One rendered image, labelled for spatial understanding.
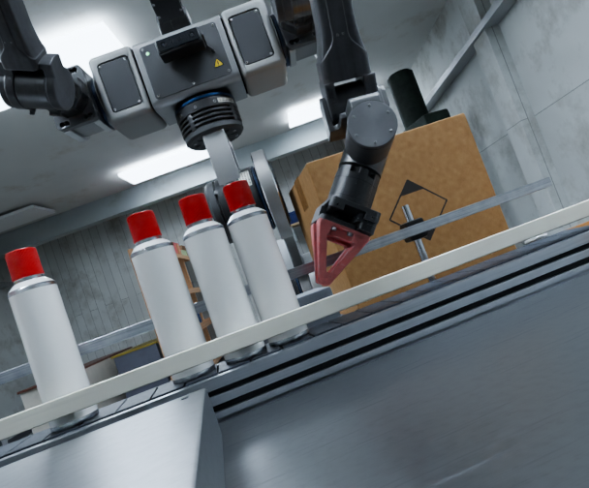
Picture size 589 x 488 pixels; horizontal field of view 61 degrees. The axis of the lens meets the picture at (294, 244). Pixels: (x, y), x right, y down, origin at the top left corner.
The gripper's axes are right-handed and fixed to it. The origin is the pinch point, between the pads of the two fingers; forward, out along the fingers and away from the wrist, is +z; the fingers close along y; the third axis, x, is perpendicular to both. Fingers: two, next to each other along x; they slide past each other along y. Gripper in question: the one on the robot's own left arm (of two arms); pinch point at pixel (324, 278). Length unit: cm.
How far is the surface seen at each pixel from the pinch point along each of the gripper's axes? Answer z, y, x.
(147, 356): 108, -679, -76
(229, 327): 9.5, 2.8, -9.3
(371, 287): -0.4, 4.4, 4.9
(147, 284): 7.8, 2.1, -19.8
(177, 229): -90, -812, -116
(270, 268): 1.4, 2.6, -7.0
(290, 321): 6.6, 4.4, -3.0
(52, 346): 17.5, 3.0, -26.7
